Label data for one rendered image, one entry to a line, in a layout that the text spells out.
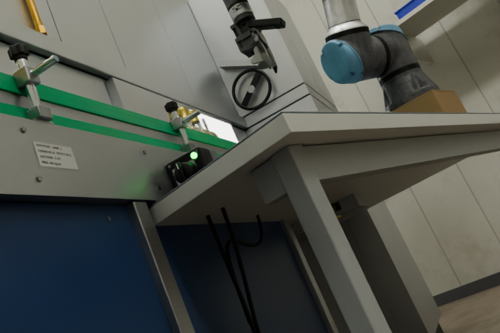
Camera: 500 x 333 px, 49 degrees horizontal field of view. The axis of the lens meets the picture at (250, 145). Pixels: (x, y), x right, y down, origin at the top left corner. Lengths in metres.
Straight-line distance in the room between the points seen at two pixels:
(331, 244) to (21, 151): 0.44
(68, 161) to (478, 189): 3.61
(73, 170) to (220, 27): 2.18
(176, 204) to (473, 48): 3.47
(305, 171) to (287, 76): 1.92
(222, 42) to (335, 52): 1.55
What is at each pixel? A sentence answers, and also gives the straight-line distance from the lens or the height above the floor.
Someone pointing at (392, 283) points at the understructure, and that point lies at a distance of 2.56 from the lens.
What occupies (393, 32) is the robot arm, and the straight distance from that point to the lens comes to 1.55.
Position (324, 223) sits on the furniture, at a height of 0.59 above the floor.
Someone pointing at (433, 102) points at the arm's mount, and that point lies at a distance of 1.43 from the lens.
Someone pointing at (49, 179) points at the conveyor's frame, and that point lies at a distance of 0.79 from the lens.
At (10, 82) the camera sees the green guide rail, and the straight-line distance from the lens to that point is 0.88.
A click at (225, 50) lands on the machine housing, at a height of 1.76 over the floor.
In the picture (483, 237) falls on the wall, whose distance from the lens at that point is 4.25.
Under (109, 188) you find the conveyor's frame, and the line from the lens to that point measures 0.89.
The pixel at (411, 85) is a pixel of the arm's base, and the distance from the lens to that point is 1.49.
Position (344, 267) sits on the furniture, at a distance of 0.80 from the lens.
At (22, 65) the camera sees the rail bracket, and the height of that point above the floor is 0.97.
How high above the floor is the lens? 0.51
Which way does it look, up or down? 16 degrees up
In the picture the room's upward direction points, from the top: 24 degrees counter-clockwise
